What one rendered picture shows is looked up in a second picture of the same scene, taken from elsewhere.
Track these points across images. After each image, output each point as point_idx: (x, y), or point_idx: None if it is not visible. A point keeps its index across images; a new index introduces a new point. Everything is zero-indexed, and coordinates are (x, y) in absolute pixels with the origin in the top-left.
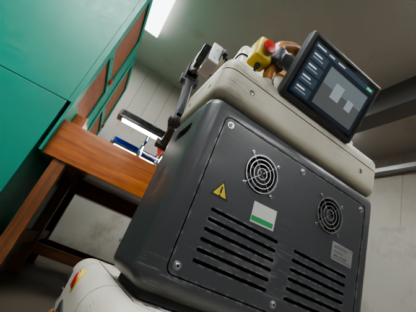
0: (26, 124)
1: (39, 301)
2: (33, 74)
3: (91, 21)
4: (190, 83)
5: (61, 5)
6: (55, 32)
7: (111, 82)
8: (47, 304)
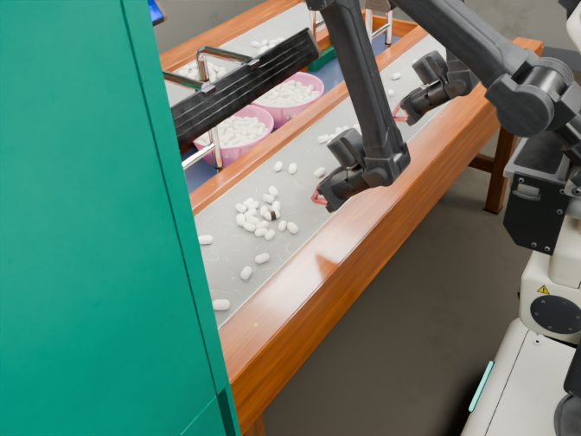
0: None
1: (267, 435)
2: None
3: (67, 225)
4: (355, 4)
5: None
6: (42, 390)
7: None
8: (279, 428)
